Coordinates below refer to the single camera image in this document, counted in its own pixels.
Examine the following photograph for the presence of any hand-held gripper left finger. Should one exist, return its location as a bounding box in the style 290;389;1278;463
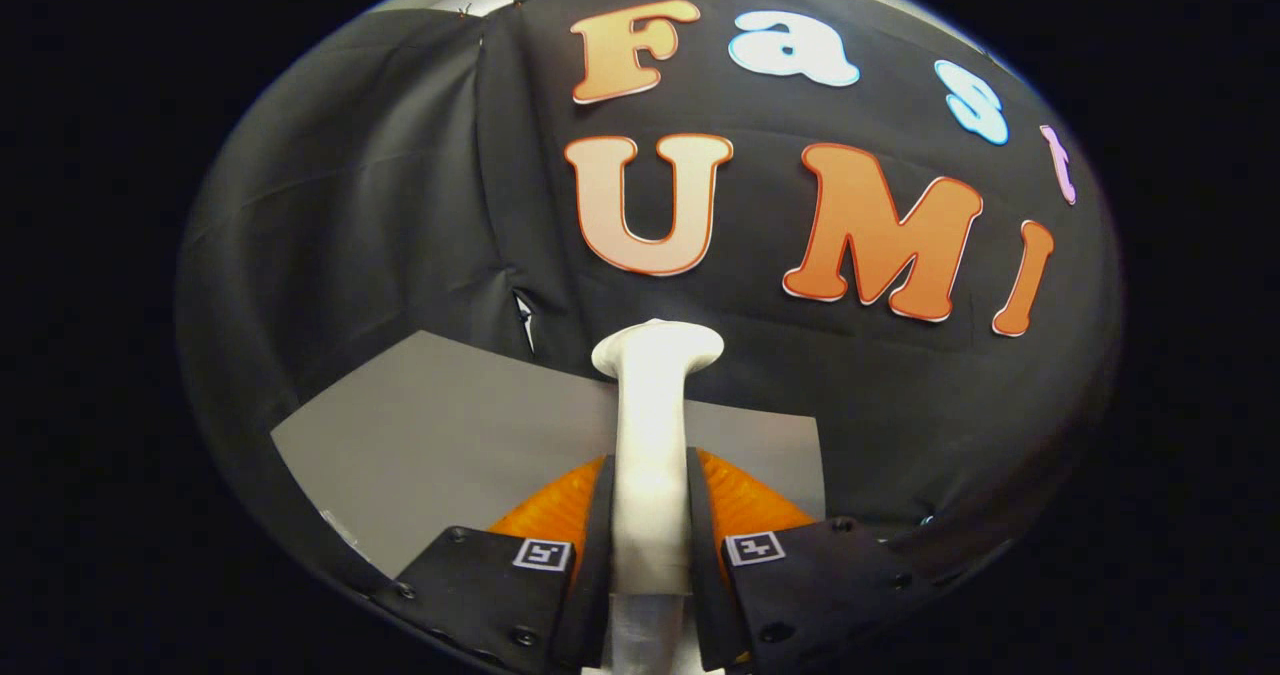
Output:
370;455;617;675

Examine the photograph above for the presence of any grey drawer cabinet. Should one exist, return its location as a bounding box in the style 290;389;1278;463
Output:
270;330;826;578

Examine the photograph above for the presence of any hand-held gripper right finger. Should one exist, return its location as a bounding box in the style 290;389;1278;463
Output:
685;447;941;674

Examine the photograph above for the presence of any white garment steamer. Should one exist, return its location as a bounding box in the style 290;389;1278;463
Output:
592;319;725;675

